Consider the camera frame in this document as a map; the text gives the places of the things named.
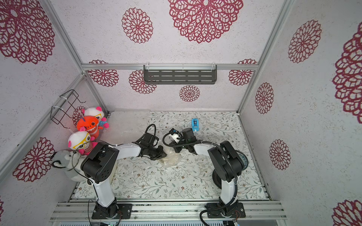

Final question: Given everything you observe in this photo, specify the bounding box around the cream plate with black flowers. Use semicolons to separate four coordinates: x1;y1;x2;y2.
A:
158;146;184;169

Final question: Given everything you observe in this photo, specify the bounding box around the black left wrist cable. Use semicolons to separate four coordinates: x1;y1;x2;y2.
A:
141;123;159;147

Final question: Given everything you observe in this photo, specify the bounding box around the black wire wall basket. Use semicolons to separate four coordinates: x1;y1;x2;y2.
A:
50;89;86;129

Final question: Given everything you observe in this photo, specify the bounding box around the white plush with striped shirt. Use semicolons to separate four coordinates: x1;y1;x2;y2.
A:
68;131;98;155

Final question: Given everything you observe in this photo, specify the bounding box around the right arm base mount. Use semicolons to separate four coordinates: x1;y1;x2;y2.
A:
207;200;246;218

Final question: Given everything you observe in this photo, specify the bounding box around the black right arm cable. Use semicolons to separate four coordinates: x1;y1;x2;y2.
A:
162;131;241;226

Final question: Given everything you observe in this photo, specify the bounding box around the blue tape dispenser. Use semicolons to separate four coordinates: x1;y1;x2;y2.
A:
191;118;199;131

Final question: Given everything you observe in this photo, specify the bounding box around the blue floral ceramic plate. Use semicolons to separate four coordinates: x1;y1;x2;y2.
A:
236;150;249;170

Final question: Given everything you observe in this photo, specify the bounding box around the clear bubble wrap sheet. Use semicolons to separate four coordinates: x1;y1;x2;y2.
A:
156;145;186;170

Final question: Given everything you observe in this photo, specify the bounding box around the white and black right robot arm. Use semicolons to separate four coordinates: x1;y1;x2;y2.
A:
162;128;248;206

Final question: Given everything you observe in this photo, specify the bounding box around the grey slotted wall shelf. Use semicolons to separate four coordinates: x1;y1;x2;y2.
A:
143;65;217;85

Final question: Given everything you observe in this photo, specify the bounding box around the grey plush koala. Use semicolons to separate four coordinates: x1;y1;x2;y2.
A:
51;150;87;182

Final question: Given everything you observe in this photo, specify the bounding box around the red monster plush toy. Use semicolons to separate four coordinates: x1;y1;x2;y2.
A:
76;116;103;138

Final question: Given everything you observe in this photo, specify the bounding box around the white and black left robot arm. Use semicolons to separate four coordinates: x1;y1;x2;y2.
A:
81;140;167;208

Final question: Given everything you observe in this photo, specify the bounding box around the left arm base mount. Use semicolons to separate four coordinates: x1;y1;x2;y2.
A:
91;203;133;220

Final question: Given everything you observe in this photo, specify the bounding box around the white plush with blue dots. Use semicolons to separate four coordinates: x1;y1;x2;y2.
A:
82;106;109;129

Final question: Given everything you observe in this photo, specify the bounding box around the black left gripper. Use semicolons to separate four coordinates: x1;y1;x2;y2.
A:
148;145;168;162

